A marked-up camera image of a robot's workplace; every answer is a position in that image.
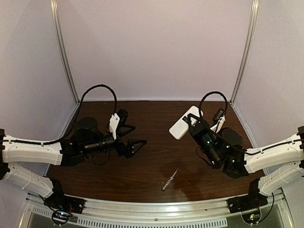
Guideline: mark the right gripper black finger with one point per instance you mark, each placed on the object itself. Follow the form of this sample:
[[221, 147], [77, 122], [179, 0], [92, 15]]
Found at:
[[191, 119], [193, 130]]

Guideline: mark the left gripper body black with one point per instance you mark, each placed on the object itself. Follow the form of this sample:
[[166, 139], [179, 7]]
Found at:
[[121, 141]]

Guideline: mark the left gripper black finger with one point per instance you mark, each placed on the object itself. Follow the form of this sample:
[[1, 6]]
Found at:
[[124, 130], [134, 145]]

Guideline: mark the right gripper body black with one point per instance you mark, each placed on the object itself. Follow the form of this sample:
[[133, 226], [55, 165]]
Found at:
[[198, 127]]

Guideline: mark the red white remote control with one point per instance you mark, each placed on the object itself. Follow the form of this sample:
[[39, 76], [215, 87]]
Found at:
[[180, 128]]

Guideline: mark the clear handle screwdriver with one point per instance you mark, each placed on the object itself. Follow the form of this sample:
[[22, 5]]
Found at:
[[168, 182]]

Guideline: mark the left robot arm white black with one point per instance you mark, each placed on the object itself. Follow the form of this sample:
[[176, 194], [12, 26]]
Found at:
[[86, 141]]

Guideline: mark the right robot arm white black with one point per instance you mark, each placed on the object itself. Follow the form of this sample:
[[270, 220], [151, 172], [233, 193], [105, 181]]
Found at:
[[222, 147]]

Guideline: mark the front aluminium rail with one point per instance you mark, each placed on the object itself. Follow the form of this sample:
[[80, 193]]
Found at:
[[192, 214]]

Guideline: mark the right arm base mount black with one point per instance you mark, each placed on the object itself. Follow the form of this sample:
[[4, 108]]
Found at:
[[252, 200]]

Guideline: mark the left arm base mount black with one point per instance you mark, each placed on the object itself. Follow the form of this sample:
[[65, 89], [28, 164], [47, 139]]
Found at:
[[58, 199]]

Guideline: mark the right aluminium frame post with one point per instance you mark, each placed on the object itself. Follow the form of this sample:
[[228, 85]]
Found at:
[[253, 17]]

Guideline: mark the aluminium frame post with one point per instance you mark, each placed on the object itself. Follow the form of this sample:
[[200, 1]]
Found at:
[[62, 50], [253, 17]]

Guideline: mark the left aluminium frame post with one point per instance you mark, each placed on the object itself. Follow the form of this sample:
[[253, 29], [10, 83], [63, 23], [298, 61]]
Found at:
[[62, 50]]

